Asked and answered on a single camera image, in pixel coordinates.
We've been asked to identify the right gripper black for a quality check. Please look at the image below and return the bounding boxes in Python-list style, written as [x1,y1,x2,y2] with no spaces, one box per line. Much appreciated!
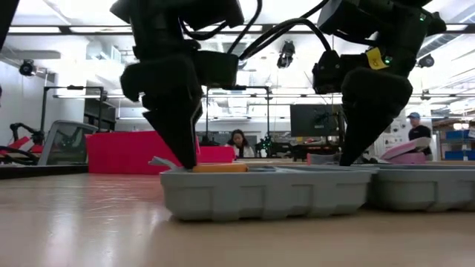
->
[338,50,413,167]

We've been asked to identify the black metal stand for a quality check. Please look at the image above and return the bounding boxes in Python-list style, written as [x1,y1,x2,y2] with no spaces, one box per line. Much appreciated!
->
[205,85,272,148]
[39,85,107,134]

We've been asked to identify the yellow black handled pliers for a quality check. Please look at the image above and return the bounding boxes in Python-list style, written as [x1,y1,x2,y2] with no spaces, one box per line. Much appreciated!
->
[148,156,249,174]

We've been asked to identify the black aluminium table frame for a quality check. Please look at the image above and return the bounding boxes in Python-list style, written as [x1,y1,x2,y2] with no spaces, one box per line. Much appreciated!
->
[0,159,475,179]

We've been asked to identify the black monitor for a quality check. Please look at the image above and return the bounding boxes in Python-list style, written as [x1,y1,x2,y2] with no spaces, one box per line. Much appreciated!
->
[289,104,345,138]

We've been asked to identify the blue storage bin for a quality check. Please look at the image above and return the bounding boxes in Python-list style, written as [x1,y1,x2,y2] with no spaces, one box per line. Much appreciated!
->
[444,150,475,161]
[445,129,475,141]

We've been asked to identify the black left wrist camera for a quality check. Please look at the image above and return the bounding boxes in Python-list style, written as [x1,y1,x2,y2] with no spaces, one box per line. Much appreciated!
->
[192,50,240,89]

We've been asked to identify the person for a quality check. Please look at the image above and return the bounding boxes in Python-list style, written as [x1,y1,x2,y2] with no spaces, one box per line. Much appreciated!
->
[407,111,433,156]
[225,128,256,159]

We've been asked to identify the black cable bundle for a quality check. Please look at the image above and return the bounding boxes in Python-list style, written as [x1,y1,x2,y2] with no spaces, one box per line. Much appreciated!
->
[0,144,42,167]

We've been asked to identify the grey plastic tool case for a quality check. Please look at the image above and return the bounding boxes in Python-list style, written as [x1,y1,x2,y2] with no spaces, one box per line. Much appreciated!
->
[160,162,475,223]

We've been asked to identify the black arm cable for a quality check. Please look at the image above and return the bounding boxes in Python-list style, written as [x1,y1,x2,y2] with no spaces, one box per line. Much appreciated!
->
[180,0,263,55]
[239,0,333,62]

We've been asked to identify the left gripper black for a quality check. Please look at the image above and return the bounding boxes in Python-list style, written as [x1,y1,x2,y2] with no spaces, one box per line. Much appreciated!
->
[119,39,204,170]

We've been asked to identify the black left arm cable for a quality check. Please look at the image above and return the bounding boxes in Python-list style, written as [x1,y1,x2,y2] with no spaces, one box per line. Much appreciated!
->
[180,0,263,55]

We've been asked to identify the red angular object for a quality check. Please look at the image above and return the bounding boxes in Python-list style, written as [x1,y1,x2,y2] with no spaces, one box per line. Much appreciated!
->
[9,135,45,155]

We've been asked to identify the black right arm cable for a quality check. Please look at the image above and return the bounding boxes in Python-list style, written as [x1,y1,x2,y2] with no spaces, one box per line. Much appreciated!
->
[239,0,333,62]

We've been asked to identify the red plastic bin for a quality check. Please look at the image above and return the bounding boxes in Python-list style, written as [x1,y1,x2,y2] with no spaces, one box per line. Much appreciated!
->
[85,130,237,176]

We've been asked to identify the yellow tag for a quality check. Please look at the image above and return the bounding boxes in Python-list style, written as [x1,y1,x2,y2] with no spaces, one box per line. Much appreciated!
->
[365,47,390,71]

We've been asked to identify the black work glove red cuff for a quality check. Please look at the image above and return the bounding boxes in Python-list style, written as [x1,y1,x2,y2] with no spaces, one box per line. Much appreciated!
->
[306,152,343,166]

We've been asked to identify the pink stapler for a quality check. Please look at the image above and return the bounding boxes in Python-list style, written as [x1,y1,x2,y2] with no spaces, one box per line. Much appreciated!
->
[379,136,431,165]

